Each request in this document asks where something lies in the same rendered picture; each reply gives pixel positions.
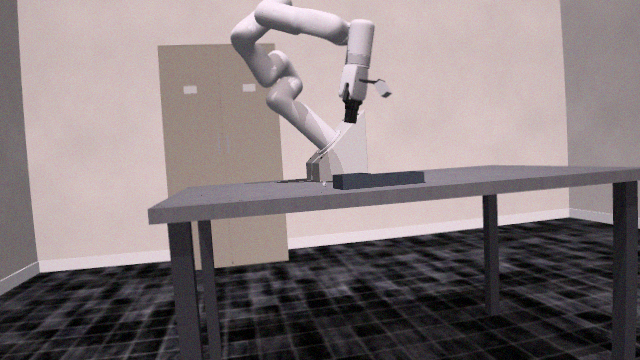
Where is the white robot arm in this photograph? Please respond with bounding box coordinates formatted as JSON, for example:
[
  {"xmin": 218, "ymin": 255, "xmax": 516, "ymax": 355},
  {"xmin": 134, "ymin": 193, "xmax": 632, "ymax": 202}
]
[{"xmin": 230, "ymin": 0, "xmax": 375, "ymax": 154}]

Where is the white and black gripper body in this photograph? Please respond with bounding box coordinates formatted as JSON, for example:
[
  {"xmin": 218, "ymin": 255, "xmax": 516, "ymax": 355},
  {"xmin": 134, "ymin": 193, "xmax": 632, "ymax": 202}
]
[{"xmin": 339, "ymin": 64, "xmax": 370, "ymax": 101}]

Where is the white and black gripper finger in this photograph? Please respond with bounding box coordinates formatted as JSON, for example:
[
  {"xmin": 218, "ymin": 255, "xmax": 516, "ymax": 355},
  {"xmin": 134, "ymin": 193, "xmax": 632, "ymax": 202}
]
[
  {"xmin": 342, "ymin": 83, "xmax": 355, "ymax": 123},
  {"xmin": 353, "ymin": 100, "xmax": 363, "ymax": 124}
]

